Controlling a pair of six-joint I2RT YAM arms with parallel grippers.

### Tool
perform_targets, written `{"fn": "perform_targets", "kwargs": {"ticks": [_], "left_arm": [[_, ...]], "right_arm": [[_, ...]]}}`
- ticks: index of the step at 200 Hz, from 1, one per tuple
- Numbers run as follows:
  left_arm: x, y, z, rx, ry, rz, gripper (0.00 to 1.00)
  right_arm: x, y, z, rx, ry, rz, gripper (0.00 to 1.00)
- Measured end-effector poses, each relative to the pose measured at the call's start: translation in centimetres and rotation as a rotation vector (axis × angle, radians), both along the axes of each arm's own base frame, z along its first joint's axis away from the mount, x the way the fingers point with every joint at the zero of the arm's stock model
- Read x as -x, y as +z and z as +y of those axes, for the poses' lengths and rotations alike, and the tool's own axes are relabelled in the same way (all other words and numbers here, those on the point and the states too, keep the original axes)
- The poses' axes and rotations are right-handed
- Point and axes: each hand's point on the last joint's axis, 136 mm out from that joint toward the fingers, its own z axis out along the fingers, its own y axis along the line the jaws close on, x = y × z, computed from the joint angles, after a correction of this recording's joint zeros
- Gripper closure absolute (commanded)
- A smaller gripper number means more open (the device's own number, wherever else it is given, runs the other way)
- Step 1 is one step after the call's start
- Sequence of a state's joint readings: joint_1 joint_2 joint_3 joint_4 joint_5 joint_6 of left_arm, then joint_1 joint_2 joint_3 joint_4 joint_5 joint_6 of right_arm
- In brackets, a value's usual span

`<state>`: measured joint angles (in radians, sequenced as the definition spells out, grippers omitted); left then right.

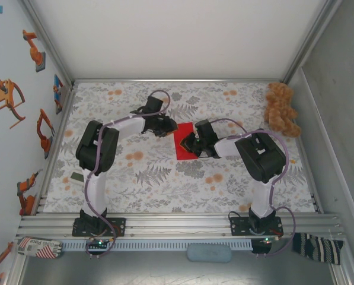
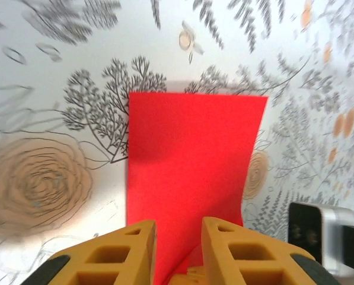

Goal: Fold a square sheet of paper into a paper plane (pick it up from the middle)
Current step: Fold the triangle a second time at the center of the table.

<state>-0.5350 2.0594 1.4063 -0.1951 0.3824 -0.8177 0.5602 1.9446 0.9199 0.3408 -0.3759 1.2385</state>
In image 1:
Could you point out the black white striped sock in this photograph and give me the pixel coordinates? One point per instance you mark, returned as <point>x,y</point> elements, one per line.
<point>319,248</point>

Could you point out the small circuit board green light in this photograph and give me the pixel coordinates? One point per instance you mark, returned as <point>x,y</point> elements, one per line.
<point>101,243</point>
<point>270,240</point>

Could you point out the printed red white pouch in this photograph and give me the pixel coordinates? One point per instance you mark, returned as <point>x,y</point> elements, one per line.
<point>37,248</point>

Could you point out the blue-grey oval sponge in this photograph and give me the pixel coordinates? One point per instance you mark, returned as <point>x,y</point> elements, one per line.
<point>209,253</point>

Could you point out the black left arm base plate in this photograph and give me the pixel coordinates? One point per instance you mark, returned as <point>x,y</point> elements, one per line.
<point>119,227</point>

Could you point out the floral patterned tablecloth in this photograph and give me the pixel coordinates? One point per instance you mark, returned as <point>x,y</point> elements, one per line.
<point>165,190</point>

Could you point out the brown teddy bear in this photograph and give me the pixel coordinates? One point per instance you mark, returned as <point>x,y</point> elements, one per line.
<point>279,110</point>

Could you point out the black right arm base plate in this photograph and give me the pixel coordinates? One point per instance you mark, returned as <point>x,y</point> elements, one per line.
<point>239,227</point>

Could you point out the red square paper sheet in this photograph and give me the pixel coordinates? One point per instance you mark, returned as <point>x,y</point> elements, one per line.
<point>184,130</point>

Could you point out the aluminium extrusion frame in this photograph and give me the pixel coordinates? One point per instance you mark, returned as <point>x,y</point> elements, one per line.
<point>176,224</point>

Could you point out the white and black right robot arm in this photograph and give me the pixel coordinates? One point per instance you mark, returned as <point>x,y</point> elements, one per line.
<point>262,154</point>

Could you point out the orange gripper wall sticker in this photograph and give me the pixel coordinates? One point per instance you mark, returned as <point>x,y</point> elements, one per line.
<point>6,98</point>

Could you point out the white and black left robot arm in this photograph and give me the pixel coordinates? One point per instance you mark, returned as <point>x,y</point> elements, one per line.
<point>96,148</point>

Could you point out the white digital timer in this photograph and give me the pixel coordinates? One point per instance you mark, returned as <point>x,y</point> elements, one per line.
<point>76,177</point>

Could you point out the blue and orange wall sticker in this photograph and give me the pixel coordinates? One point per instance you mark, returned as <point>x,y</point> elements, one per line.
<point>58,95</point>

